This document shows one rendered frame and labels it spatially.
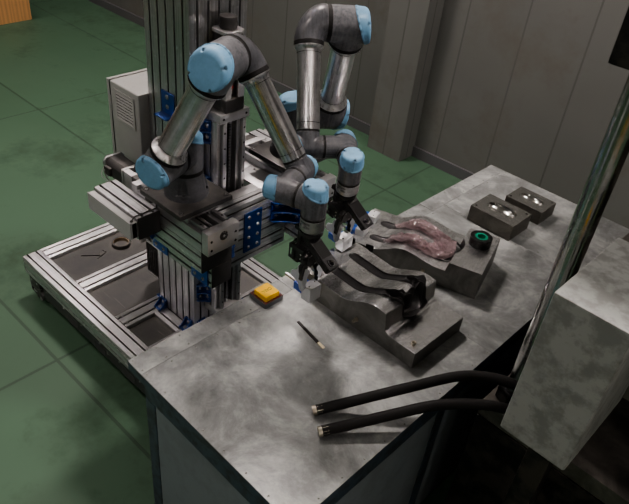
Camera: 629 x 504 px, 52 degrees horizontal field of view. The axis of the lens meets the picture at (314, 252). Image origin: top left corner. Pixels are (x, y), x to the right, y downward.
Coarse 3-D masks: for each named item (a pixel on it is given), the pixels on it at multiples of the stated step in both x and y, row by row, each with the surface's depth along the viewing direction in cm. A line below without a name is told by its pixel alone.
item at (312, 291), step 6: (288, 276) 207; (294, 282) 203; (312, 282) 201; (318, 282) 201; (294, 288) 204; (306, 288) 199; (312, 288) 199; (318, 288) 201; (306, 294) 200; (312, 294) 200; (318, 294) 203; (306, 300) 201; (312, 300) 202
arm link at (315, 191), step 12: (312, 180) 183; (300, 192) 182; (312, 192) 179; (324, 192) 180; (300, 204) 183; (312, 204) 181; (324, 204) 182; (300, 216) 187; (312, 216) 183; (324, 216) 186
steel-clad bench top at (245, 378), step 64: (448, 192) 286; (512, 256) 251; (256, 320) 208; (320, 320) 211; (512, 320) 220; (192, 384) 184; (256, 384) 186; (320, 384) 189; (384, 384) 191; (448, 384) 193; (256, 448) 169; (320, 448) 171
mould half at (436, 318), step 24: (384, 264) 225; (336, 288) 211; (408, 288) 207; (432, 288) 212; (336, 312) 213; (360, 312) 205; (384, 312) 197; (432, 312) 210; (384, 336) 201; (408, 336) 200; (432, 336) 201; (408, 360) 197
